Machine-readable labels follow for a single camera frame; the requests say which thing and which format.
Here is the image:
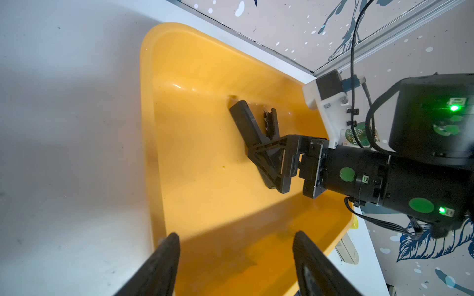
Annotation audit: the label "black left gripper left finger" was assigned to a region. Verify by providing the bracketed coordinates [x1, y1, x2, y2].
[115, 233, 180, 296]

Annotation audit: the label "black pruning pliers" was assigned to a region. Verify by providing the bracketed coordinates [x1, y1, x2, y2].
[229, 100, 280, 148]

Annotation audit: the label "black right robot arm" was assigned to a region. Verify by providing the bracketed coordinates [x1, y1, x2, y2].
[241, 74, 474, 239]

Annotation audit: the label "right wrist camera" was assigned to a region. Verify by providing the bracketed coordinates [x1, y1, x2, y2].
[302, 70, 357, 149]

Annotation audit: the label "yellow plastic storage box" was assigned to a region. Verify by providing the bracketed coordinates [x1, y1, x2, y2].
[140, 23, 353, 296]

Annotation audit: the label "beige pruning pliers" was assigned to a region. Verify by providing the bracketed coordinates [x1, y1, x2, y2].
[335, 234, 359, 265]

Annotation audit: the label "green white small bottle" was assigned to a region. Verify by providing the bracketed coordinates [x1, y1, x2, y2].
[341, 122, 372, 148]

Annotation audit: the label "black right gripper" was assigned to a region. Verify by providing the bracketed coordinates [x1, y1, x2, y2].
[248, 134, 389, 204]

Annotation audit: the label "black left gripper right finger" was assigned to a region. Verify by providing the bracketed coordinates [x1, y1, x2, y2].
[292, 231, 360, 296]

